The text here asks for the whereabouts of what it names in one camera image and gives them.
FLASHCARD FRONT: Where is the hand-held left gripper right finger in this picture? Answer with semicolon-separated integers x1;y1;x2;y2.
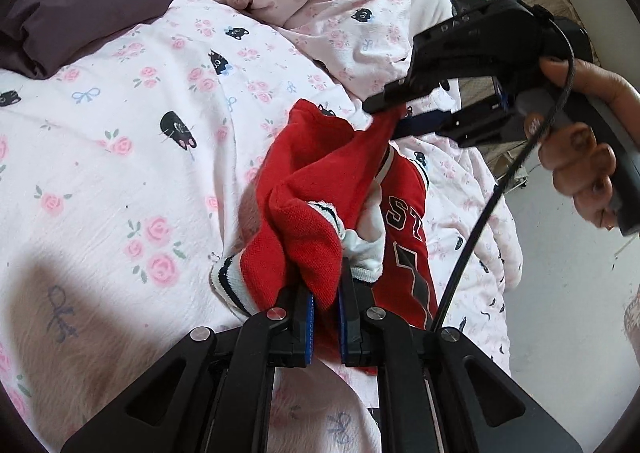
337;258;583;453

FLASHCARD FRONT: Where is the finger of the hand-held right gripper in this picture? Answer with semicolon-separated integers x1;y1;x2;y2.
362;77;444;115
390;103;506;149

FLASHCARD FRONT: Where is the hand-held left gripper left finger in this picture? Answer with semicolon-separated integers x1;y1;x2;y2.
60;285;316;453

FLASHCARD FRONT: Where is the red and white jersey shirt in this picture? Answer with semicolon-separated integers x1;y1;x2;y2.
209;98;441;376

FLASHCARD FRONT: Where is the person's right hand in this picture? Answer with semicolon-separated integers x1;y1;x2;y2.
539;56;640;233

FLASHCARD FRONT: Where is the pink cat print bed sheet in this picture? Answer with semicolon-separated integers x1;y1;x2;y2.
0;0;523;453

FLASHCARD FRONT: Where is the person's light printed clothing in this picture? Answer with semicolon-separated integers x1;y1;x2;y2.
622;283;640;349

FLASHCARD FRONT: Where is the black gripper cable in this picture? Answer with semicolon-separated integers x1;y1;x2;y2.
429;6;576;331

